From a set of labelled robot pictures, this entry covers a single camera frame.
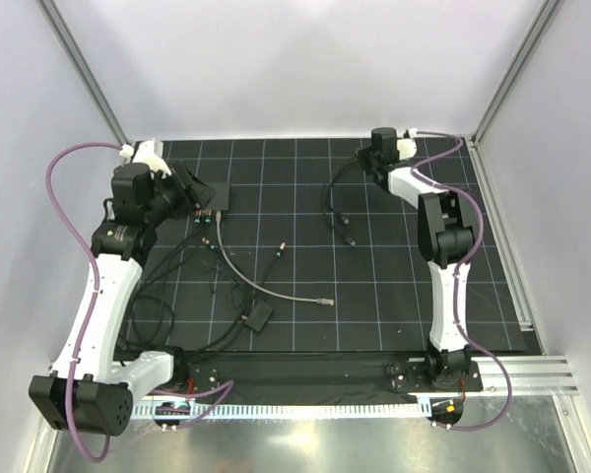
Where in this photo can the small black adapter box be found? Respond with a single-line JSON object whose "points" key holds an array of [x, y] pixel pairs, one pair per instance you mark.
{"points": [[258, 318]]}

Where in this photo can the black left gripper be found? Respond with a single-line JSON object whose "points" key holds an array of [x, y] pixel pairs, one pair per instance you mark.
{"points": [[200, 192]]}

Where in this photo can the black ethernet cable pulled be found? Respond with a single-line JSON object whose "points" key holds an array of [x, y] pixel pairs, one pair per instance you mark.
{"points": [[329, 212]]}

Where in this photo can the black grid mat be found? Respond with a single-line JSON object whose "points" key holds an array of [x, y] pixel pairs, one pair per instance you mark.
{"points": [[359, 287]]}

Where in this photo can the right aluminium corner post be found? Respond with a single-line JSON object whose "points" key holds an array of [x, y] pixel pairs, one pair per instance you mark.
{"points": [[522, 57]]}

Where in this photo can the aluminium front frame rail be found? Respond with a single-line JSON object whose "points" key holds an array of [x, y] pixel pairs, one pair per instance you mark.
{"points": [[522, 375]]}

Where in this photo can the black network switch box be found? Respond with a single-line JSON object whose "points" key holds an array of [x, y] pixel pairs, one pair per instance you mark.
{"points": [[221, 202]]}

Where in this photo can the white slotted cable duct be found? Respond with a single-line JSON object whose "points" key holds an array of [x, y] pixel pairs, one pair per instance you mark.
{"points": [[164, 409]]}

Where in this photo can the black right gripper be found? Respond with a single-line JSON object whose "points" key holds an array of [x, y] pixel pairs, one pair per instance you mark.
{"points": [[362, 154]]}

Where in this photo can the aluminium corner post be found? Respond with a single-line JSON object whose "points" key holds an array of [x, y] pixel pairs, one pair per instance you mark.
{"points": [[522, 57], [80, 65]]}

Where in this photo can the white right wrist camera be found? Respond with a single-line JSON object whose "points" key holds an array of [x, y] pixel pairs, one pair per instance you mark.
{"points": [[406, 144]]}

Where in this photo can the left aluminium corner post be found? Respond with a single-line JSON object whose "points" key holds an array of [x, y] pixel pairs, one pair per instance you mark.
{"points": [[80, 65]]}

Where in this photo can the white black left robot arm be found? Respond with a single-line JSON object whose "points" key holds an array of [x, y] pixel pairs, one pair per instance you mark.
{"points": [[82, 390]]}

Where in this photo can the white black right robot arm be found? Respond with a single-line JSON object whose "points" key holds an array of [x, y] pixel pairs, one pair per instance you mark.
{"points": [[450, 229]]}

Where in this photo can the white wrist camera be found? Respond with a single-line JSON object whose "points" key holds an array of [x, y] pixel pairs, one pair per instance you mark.
{"points": [[149, 152], [406, 144]]}

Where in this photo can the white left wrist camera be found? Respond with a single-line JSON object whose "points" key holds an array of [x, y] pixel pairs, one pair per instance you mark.
{"points": [[149, 152]]}

